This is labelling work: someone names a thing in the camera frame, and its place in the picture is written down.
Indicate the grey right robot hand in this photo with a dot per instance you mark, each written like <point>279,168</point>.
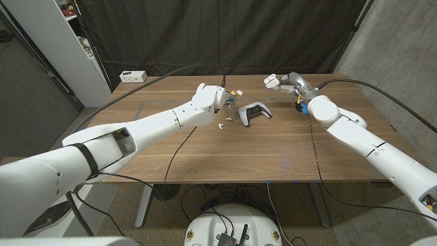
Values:
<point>297,83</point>

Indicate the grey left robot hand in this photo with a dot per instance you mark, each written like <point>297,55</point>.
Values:
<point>231,106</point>

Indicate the white AirPods case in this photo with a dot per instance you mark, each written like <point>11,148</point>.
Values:
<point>271,81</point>

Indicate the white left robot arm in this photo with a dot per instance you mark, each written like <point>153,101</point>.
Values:
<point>136,133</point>

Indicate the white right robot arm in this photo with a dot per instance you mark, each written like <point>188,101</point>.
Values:
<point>368,136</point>

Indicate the white black game controller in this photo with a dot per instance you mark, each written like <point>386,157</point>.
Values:
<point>244,116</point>

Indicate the black backdrop curtain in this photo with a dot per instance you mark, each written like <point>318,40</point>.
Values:
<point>222,34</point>

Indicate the black backdrop stand pole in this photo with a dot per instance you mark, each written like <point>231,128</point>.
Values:
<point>351,36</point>

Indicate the black power adapter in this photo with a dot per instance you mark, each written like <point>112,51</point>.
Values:
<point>208,205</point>

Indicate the white power strip box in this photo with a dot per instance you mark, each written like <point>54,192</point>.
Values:
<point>133,77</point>

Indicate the black round floor fan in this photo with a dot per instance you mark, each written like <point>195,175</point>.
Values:
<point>170,191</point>

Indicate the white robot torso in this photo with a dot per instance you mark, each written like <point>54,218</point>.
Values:
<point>232,218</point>

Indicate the grey table leg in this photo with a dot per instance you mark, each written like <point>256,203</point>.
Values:
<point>143,208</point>
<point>319,205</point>

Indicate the black antenna module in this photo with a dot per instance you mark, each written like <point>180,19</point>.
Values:
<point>227,239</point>

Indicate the white floor platform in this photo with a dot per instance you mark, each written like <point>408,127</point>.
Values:
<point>99,201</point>

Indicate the red shelf object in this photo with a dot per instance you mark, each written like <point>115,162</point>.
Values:
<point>68,13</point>

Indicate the white cabinet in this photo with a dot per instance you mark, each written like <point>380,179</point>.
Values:
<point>51,41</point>

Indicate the brown cardboard box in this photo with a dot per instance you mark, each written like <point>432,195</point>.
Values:
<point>8,160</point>

